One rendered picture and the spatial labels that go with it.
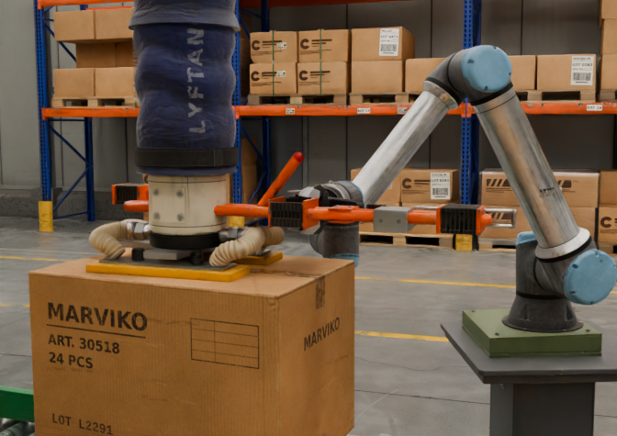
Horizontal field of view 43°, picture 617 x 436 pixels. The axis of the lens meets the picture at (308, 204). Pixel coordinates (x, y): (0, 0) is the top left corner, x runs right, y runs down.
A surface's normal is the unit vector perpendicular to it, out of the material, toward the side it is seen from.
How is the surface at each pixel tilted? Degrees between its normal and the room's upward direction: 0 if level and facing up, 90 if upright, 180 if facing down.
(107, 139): 90
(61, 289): 90
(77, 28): 92
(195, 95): 108
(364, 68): 88
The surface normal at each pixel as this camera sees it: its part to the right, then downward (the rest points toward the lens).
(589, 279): 0.26, 0.18
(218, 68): 0.76, -0.30
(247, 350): -0.41, 0.10
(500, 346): 0.04, 0.11
